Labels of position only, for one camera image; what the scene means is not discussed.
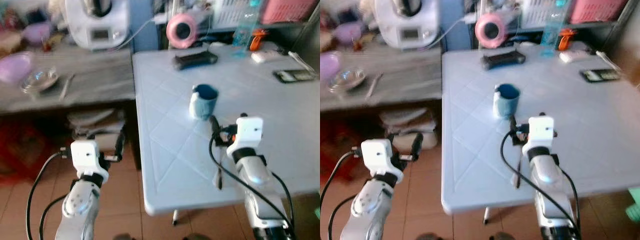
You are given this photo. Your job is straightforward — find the blue ceramic mug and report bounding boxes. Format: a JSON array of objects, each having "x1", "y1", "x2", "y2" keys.
[
  {"x1": 188, "y1": 84, "x2": 220, "y2": 121},
  {"x1": 492, "y1": 83, "x2": 521, "y2": 119}
]

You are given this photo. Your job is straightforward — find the beige stool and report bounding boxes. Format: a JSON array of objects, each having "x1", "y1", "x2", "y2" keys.
[
  {"x1": 379, "y1": 108, "x2": 441, "y2": 151},
  {"x1": 66, "y1": 108, "x2": 127, "y2": 152}
]

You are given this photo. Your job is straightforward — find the thin dark utensil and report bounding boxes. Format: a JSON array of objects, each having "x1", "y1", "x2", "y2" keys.
[
  {"x1": 215, "y1": 149, "x2": 224, "y2": 191},
  {"x1": 514, "y1": 145, "x2": 524, "y2": 190}
]

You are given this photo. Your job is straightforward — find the white folding table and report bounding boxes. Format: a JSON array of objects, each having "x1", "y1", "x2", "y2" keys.
[
  {"x1": 131, "y1": 44, "x2": 321, "y2": 227},
  {"x1": 440, "y1": 44, "x2": 640, "y2": 225}
]

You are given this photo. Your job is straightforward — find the black oblong case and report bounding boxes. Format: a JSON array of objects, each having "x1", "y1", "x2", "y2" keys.
[
  {"x1": 173, "y1": 51, "x2": 219, "y2": 71},
  {"x1": 480, "y1": 51, "x2": 527, "y2": 71}
]

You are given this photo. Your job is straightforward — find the red patterned rug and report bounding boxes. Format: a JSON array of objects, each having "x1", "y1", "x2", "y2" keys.
[
  {"x1": 0, "y1": 116, "x2": 72, "y2": 185},
  {"x1": 320, "y1": 116, "x2": 382, "y2": 173}
]

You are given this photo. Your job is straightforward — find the grey side counter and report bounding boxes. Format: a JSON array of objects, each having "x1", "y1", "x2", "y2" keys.
[
  {"x1": 0, "y1": 45, "x2": 137, "y2": 115},
  {"x1": 320, "y1": 45, "x2": 444, "y2": 112}
]

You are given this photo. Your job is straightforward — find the grey utensil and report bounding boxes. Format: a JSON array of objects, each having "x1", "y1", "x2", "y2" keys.
[
  {"x1": 58, "y1": 73, "x2": 76, "y2": 102},
  {"x1": 366, "y1": 73, "x2": 384, "y2": 101}
]

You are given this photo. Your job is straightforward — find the small white flat object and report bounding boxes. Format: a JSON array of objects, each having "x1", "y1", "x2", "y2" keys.
[
  {"x1": 250, "y1": 50, "x2": 281, "y2": 65},
  {"x1": 558, "y1": 50, "x2": 591, "y2": 64}
]

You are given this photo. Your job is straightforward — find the clear glass bowl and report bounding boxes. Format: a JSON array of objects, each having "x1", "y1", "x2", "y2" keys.
[
  {"x1": 328, "y1": 68, "x2": 367, "y2": 94},
  {"x1": 20, "y1": 68, "x2": 60, "y2": 94}
]

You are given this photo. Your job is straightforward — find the orange and black tool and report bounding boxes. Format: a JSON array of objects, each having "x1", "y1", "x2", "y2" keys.
[
  {"x1": 248, "y1": 29, "x2": 269, "y2": 52},
  {"x1": 558, "y1": 28, "x2": 578, "y2": 51}
]

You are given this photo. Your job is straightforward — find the clear blue plastic bottle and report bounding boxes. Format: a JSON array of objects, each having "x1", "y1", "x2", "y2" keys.
[
  {"x1": 539, "y1": 0, "x2": 571, "y2": 57},
  {"x1": 232, "y1": 0, "x2": 261, "y2": 59}
]

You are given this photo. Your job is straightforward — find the pink round fan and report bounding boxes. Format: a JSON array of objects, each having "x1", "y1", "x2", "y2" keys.
[
  {"x1": 474, "y1": 13, "x2": 509, "y2": 50},
  {"x1": 165, "y1": 13, "x2": 200, "y2": 50}
]

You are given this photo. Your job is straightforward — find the white thin stick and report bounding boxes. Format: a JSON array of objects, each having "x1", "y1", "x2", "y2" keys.
[
  {"x1": 594, "y1": 51, "x2": 624, "y2": 72},
  {"x1": 287, "y1": 51, "x2": 317, "y2": 74}
]

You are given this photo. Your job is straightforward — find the white plastic basket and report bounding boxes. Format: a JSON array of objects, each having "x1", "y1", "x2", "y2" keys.
[
  {"x1": 212, "y1": 0, "x2": 252, "y2": 29},
  {"x1": 519, "y1": 0, "x2": 559, "y2": 29}
]

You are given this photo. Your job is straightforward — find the purple plastic bowl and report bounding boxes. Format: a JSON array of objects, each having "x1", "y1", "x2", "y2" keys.
[
  {"x1": 0, "y1": 52, "x2": 34, "y2": 85},
  {"x1": 320, "y1": 51, "x2": 341, "y2": 84}
]

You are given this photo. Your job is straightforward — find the white kitchen appliance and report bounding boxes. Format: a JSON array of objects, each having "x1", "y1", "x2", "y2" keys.
[
  {"x1": 373, "y1": 0, "x2": 442, "y2": 50},
  {"x1": 64, "y1": 0, "x2": 132, "y2": 51}
]

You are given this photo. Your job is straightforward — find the purple round container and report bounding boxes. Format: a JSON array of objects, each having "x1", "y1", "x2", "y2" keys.
[
  {"x1": 22, "y1": 22, "x2": 54, "y2": 46},
  {"x1": 332, "y1": 22, "x2": 365, "y2": 46}
]

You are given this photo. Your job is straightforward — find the pink plastic basket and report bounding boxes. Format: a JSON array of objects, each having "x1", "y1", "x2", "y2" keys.
[
  {"x1": 569, "y1": 0, "x2": 629, "y2": 25},
  {"x1": 259, "y1": 0, "x2": 317, "y2": 25}
]

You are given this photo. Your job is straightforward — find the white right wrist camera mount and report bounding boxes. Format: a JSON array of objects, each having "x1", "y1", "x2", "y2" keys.
[
  {"x1": 234, "y1": 116, "x2": 264, "y2": 150},
  {"x1": 528, "y1": 115, "x2": 556, "y2": 147}
]

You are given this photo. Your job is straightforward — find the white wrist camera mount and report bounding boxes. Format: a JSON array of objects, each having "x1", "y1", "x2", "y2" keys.
[
  {"x1": 70, "y1": 140, "x2": 110, "y2": 184},
  {"x1": 528, "y1": 115, "x2": 556, "y2": 147},
  {"x1": 234, "y1": 116, "x2": 264, "y2": 150},
  {"x1": 361, "y1": 138, "x2": 404, "y2": 184}
]

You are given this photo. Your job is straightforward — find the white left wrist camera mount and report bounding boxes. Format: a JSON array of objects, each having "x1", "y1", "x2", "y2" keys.
[
  {"x1": 361, "y1": 138, "x2": 404, "y2": 184},
  {"x1": 70, "y1": 140, "x2": 110, "y2": 184}
]

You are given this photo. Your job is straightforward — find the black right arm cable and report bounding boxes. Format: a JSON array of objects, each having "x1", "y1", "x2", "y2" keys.
[
  {"x1": 208, "y1": 134, "x2": 297, "y2": 237},
  {"x1": 500, "y1": 130, "x2": 582, "y2": 237}
]

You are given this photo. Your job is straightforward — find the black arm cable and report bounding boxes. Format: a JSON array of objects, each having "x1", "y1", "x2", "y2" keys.
[
  {"x1": 208, "y1": 134, "x2": 297, "y2": 237},
  {"x1": 500, "y1": 130, "x2": 582, "y2": 237},
  {"x1": 25, "y1": 151, "x2": 69, "y2": 240},
  {"x1": 320, "y1": 151, "x2": 362, "y2": 240}
]

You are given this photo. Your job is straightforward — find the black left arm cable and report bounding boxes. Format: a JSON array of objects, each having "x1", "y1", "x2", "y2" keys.
[
  {"x1": 320, "y1": 151, "x2": 362, "y2": 240},
  {"x1": 25, "y1": 151, "x2": 69, "y2": 240}
]

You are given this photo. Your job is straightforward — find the white appliance cable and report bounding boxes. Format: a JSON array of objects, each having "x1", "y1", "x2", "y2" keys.
[
  {"x1": 114, "y1": 16, "x2": 169, "y2": 52},
  {"x1": 425, "y1": 16, "x2": 477, "y2": 51}
]

